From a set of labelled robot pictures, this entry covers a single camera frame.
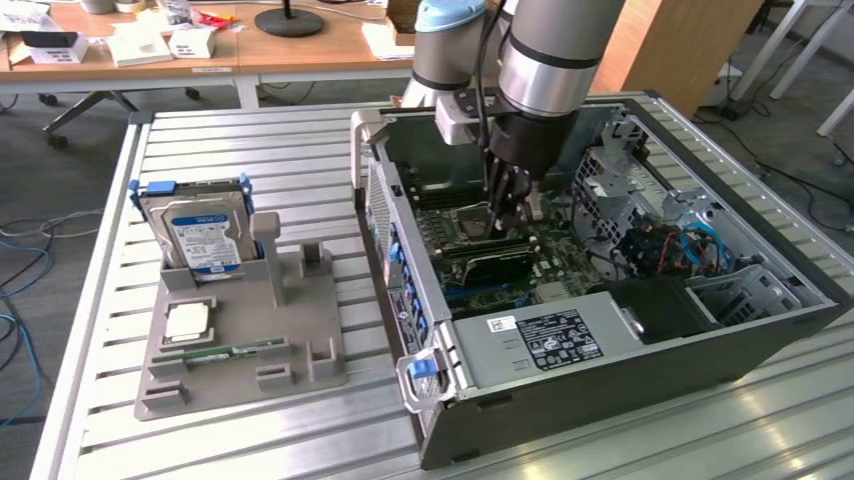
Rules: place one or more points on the white box with barcode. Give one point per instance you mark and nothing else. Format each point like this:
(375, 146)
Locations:
(60, 52)

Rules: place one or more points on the silver CPU chip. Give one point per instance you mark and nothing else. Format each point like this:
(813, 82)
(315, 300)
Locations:
(187, 321)

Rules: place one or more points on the hard disk in blue carrier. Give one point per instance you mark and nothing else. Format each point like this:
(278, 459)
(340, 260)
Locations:
(200, 235)

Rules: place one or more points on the printed paper sheet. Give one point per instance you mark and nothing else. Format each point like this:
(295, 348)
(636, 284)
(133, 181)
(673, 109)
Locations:
(23, 17)

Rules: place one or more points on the black desk leg with casters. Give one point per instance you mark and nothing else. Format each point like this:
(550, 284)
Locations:
(87, 107)

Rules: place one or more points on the black open PC case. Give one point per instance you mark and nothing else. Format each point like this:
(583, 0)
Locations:
(600, 410)

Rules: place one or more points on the wooden desk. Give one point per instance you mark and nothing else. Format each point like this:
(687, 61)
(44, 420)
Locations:
(300, 55)

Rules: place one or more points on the silver chipset heat sink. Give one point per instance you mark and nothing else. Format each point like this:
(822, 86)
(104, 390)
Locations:
(550, 292)

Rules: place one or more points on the silver disk bay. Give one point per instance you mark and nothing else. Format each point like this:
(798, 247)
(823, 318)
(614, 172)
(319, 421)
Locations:
(747, 295)

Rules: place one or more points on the green motherboard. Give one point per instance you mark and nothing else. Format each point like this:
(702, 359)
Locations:
(567, 255)

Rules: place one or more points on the black graphics card green board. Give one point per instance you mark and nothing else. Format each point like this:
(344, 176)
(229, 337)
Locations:
(496, 269)

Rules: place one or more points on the CPU socket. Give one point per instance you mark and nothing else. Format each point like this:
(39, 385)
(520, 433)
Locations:
(474, 222)

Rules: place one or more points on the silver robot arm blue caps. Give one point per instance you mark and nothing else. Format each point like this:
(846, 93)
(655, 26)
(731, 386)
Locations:
(547, 60)

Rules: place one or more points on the red small packet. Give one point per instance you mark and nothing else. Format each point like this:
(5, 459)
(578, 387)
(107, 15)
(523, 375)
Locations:
(213, 18)

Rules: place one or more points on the grey power supply unit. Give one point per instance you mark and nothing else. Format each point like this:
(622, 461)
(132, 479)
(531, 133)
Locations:
(480, 350)

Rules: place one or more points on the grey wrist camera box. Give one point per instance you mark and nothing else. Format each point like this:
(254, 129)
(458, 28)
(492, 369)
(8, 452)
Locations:
(460, 120)

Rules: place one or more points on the small white labelled box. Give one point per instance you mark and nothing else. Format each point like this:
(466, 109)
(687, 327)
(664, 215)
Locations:
(187, 45)

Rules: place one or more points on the blue expansion slot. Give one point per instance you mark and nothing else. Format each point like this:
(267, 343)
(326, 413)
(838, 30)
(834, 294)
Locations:
(456, 290)

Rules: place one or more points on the open white cardboard box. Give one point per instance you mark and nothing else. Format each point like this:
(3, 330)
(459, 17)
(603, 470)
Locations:
(136, 50)

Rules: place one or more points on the grey parts rack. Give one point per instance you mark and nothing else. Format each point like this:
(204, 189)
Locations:
(254, 320)

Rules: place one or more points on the white table frame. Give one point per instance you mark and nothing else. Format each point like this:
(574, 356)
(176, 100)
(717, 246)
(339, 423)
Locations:
(801, 40)

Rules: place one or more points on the white paper stack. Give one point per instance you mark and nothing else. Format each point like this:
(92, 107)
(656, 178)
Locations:
(387, 45)

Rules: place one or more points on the metal socket cover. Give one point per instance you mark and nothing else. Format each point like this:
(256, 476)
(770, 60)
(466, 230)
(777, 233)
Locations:
(536, 207)

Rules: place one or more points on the silver perforated drive cage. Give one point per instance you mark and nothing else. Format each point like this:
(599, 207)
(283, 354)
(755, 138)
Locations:
(614, 185)

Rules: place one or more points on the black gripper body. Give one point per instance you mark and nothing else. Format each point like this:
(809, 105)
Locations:
(534, 142)

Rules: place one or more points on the black round lamp base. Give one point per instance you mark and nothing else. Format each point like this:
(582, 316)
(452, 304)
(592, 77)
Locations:
(290, 22)

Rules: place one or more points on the grey cup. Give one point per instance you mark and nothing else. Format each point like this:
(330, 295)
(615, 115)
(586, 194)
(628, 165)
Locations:
(99, 6)

